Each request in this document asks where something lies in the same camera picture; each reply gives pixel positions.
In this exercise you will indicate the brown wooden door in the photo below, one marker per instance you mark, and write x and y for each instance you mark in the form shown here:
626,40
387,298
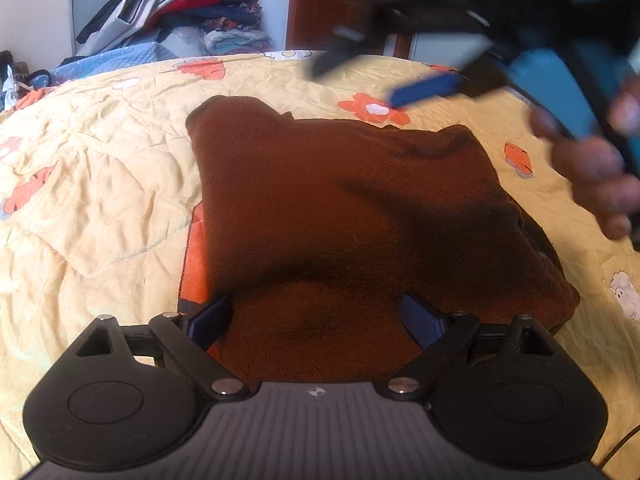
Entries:
320,5

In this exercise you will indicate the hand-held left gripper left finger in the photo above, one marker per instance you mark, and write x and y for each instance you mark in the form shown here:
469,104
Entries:
210,320

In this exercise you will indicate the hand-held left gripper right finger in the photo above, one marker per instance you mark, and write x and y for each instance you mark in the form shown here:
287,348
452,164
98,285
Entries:
422,322

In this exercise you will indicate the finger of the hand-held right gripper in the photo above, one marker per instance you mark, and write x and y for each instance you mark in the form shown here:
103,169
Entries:
430,89
345,50

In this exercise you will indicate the yellow floral blanket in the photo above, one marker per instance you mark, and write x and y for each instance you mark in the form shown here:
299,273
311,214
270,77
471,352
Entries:
100,185

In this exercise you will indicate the person's right hand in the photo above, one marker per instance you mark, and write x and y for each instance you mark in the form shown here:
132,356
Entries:
595,175

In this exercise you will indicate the blue quilted blanket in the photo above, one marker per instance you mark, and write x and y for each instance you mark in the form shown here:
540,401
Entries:
125,55

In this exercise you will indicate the pile of clothes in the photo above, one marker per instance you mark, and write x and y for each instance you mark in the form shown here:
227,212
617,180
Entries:
185,5

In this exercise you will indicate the brown sweater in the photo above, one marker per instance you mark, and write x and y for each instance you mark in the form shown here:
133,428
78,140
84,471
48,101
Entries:
340,200

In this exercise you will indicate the grey flat panel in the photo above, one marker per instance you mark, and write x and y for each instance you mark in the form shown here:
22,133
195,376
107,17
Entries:
82,15

